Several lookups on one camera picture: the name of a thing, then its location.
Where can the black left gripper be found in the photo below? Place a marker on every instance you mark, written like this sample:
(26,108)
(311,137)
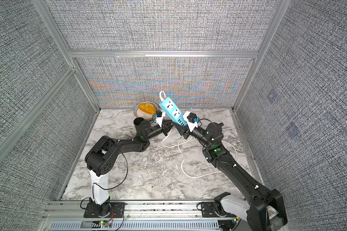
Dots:
(166,125)

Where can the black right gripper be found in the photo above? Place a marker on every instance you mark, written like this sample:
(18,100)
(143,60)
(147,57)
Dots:
(184,131)

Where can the teal power strip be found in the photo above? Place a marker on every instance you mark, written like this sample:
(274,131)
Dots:
(171,110)

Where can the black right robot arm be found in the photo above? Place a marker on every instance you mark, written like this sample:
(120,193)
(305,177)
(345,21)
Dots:
(263,209)

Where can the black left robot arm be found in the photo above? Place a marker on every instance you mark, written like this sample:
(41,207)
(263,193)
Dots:
(102,157)

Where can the orange food piece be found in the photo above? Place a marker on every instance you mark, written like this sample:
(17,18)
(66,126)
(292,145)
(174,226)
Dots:
(148,108)

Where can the patterned white bowl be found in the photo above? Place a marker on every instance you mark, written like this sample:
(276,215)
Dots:
(139,113)

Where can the black cup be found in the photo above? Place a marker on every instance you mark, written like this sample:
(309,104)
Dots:
(139,126)

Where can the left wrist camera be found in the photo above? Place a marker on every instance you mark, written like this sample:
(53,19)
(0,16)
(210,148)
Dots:
(158,117)

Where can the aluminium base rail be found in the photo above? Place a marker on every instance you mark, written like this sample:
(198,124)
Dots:
(140,215)

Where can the aluminium enclosure frame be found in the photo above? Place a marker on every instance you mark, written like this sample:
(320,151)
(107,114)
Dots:
(73,71)

